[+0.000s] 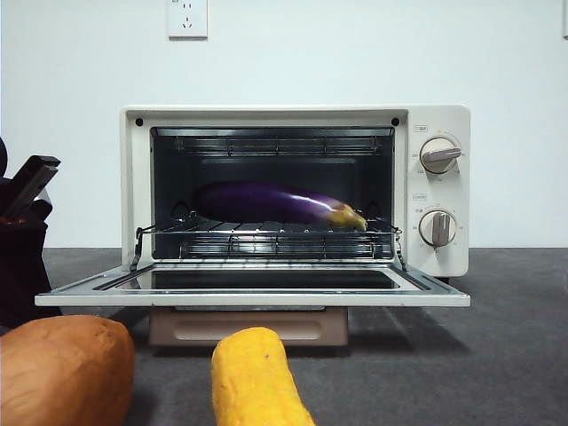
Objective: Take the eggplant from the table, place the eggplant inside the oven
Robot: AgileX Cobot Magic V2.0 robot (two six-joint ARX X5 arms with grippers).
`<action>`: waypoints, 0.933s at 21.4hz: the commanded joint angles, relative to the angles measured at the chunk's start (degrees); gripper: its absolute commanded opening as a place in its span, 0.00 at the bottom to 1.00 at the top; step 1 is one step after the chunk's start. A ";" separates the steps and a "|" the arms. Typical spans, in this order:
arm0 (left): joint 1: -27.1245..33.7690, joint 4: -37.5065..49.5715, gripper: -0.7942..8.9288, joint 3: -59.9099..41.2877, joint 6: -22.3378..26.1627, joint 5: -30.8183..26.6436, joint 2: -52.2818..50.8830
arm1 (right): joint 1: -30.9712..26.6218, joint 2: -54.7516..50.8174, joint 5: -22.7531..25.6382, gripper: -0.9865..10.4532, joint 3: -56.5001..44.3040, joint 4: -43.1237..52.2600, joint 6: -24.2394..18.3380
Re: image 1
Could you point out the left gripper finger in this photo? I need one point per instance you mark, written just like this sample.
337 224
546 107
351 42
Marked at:
33 195
35 171

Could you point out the purple eggplant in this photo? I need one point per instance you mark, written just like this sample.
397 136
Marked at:
266 199

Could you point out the oven door with glass window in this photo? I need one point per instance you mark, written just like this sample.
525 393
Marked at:
266 299

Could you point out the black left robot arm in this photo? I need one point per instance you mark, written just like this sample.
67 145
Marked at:
22 266

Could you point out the white Toshiba toaster oven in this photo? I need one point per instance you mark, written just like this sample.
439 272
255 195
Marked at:
437 120

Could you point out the brown sweet potato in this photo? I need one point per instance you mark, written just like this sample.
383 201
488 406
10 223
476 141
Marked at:
62 373

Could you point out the yellow corn cob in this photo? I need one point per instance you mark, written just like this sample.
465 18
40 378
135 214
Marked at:
253 377

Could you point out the large temperature knob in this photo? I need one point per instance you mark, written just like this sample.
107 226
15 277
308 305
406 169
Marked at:
439 155

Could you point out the small timer knob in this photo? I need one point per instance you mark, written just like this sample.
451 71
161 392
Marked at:
438 228

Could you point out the white wall socket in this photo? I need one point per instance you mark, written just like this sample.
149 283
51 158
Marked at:
187 20

